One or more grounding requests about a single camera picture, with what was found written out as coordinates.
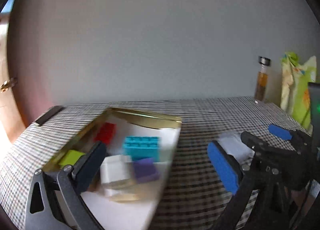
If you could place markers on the white carton box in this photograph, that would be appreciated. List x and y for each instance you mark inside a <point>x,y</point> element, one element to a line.
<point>122,191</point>

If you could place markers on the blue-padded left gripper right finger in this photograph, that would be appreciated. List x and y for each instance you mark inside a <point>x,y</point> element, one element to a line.
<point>240,183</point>

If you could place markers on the checkered tablecloth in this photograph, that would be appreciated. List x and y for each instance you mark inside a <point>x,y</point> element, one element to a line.
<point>194,196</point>

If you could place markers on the person's right hand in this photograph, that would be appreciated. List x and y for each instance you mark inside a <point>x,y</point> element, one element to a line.
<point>299,196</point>

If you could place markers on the teal toy brick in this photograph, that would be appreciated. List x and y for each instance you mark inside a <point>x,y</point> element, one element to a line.
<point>142,147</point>

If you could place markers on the white paper tin liner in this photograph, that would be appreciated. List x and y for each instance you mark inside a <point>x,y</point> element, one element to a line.
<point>133,206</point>

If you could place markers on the clear plastic case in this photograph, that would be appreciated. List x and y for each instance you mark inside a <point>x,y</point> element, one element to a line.
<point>233,145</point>

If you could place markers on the white charger plug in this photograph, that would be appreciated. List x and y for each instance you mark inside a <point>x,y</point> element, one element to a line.
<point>115,170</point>

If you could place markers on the gold metal tin box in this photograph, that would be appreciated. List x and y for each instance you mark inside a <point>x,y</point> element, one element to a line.
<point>105,157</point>

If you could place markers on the wooden door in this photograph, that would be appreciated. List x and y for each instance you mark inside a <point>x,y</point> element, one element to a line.
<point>11,122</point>

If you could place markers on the green patterned cloth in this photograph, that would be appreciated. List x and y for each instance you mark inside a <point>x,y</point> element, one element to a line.
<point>295,99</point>

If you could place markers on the purple block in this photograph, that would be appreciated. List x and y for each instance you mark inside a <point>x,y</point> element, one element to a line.
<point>145,170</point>

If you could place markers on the glass tea bottle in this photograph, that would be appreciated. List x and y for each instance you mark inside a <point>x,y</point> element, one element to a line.
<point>262,79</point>

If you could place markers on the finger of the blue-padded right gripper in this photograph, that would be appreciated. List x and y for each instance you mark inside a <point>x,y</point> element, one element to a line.
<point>280,132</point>

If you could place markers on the brass door knob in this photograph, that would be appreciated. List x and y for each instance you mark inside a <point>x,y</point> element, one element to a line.
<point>8,84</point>

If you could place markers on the green toy brick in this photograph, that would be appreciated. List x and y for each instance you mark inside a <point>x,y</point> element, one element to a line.
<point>70,158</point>

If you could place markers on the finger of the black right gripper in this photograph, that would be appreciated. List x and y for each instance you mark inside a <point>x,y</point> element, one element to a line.
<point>264,151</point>

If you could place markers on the dark flat bar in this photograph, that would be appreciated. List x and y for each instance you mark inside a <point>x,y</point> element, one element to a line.
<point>48,115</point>

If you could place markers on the red toy brick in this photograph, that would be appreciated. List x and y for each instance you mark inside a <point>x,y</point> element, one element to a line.
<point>106,133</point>

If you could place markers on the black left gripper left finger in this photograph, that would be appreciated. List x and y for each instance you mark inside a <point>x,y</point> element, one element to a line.
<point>54,200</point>

